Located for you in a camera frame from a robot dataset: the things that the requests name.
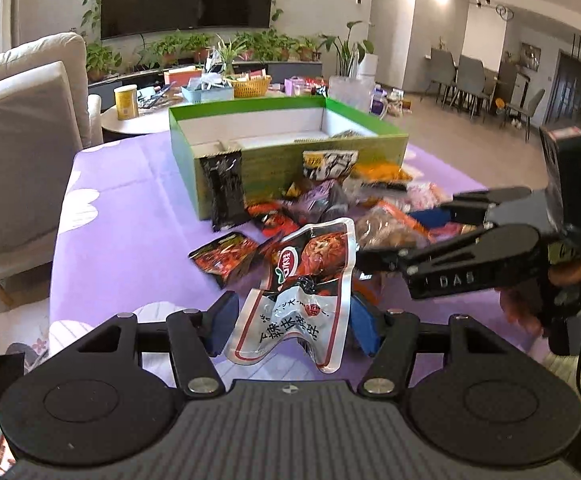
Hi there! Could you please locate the dark red spicy snack packet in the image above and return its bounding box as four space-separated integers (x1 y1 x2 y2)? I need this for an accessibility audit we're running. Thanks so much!
188 231 283 288

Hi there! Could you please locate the purple gift bag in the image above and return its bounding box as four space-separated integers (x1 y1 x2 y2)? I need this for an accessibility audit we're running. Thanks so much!
369 89 388 119

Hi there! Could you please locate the green cardboard box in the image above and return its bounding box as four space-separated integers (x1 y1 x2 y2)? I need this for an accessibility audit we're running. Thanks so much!
169 96 409 220

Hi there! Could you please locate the purple wrapped snack bag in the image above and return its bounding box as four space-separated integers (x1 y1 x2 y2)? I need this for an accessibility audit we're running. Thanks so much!
282 180 349 226

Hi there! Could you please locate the beige armchair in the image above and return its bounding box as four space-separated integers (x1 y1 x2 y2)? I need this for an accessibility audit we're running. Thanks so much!
0 32 103 280

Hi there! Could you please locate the orange box on table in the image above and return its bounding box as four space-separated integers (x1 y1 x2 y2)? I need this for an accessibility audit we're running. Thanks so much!
164 65 202 87

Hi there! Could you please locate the person right hand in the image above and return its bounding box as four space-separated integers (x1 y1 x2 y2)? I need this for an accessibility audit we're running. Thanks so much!
495 260 581 337

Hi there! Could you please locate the grey dining chair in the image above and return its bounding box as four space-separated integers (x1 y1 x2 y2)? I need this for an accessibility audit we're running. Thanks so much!
451 55 487 117

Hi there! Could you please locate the clear bag brown snack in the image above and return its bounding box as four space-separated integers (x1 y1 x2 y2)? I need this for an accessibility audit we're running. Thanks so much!
355 205 429 249

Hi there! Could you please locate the white red meat snack pouch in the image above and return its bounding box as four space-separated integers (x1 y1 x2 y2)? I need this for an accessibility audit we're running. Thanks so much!
225 217 357 374

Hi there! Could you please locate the spider plant in vase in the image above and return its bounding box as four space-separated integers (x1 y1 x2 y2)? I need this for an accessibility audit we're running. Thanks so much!
212 36 246 76

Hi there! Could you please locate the tall green floor plant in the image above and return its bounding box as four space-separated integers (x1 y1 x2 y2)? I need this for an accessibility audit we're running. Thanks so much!
319 21 375 77

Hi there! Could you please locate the red small snack packet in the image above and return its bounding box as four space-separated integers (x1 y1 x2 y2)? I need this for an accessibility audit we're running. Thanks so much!
247 202 299 237

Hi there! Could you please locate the black snack packet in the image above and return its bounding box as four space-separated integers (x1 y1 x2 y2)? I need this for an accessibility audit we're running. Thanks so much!
200 151 250 232

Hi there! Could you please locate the yellow tin can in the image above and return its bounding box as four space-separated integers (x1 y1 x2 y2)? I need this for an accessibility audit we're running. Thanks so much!
114 84 138 122

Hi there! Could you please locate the blue plastic organizer tray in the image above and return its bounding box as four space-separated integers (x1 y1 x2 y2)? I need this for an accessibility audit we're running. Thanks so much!
181 86 234 104

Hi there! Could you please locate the orange snack bag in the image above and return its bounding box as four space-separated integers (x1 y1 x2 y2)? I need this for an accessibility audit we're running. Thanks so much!
351 162 413 183

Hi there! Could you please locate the black white patterned snack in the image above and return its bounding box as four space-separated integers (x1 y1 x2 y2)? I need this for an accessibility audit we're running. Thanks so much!
302 150 359 181

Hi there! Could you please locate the yellow woven basket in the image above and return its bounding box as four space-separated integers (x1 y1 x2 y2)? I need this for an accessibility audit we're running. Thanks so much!
228 75 272 99

